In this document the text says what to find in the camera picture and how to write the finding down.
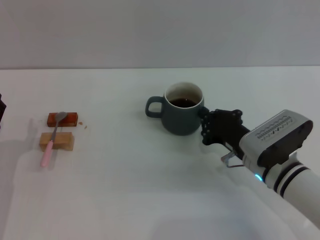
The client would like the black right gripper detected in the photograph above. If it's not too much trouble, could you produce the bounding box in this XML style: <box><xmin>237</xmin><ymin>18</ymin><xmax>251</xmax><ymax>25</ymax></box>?
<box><xmin>198</xmin><ymin>106</ymin><xmax>251</xmax><ymax>160</ymax></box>

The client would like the dark grey ceramic cup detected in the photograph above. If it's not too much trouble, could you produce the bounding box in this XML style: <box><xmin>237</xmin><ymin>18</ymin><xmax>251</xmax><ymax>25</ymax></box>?
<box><xmin>145</xmin><ymin>81</ymin><xmax>206</xmax><ymax>137</ymax></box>

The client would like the pink handled metal spoon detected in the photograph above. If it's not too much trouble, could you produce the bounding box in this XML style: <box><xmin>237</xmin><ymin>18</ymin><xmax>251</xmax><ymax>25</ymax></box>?
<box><xmin>39</xmin><ymin>111</ymin><xmax>68</xmax><ymax>168</ymax></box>

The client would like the red-brown wooden block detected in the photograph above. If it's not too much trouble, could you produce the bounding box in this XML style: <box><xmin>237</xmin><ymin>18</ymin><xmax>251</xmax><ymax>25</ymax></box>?
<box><xmin>46</xmin><ymin>112</ymin><xmax>79</xmax><ymax>127</ymax></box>

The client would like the light wooden block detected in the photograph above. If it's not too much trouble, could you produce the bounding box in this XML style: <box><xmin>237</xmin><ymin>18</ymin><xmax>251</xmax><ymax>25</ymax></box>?
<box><xmin>38</xmin><ymin>132</ymin><xmax>75</xmax><ymax>152</ymax></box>

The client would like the clear thin cable loop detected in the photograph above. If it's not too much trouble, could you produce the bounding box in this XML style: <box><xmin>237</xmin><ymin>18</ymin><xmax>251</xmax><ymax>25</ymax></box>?
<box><xmin>220</xmin><ymin>149</ymin><xmax>245</xmax><ymax>169</ymax></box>

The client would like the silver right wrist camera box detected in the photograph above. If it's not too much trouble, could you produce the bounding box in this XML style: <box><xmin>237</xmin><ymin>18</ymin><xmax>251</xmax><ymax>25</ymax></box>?
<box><xmin>239</xmin><ymin>109</ymin><xmax>314</xmax><ymax>174</ymax></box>

